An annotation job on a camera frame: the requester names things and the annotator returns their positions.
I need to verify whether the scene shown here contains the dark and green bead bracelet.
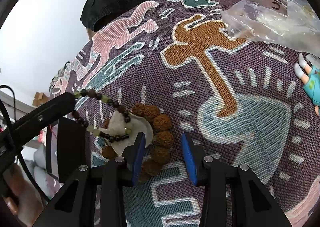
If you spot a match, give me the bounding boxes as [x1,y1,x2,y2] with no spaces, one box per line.
[71,88,133,143]

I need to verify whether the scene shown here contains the brown walnut bead bracelet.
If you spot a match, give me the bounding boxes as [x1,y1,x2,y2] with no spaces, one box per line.
[101,102,175,183]

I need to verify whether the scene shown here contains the white jade pendant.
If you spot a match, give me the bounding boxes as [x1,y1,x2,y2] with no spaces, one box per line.
[99,111,153,155]

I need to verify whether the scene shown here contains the black jewelry box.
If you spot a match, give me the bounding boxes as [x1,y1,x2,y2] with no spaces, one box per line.
[45,117,86,183]

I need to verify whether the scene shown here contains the person's left hand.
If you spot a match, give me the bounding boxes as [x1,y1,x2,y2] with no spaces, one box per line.
[3,163,44,226]

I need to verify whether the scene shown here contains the cardboard box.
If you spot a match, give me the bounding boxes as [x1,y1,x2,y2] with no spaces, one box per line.
[32,92,49,107]

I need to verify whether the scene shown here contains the patterned woven purple blanket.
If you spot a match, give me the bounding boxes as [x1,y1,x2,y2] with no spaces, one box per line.
[50,0,319,226]

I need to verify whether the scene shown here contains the black shoe rack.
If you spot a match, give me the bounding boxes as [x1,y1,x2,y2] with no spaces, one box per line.
[49,61,71,93]

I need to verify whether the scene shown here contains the black haired boy figurine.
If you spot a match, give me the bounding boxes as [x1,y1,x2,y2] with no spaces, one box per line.
[294,53,320,116]

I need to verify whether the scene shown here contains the clear plastic bag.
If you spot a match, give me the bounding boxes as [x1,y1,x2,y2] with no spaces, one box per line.
[221,0,319,56]

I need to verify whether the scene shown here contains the black cable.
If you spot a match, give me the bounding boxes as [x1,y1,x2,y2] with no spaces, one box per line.
[0,85,51,202]

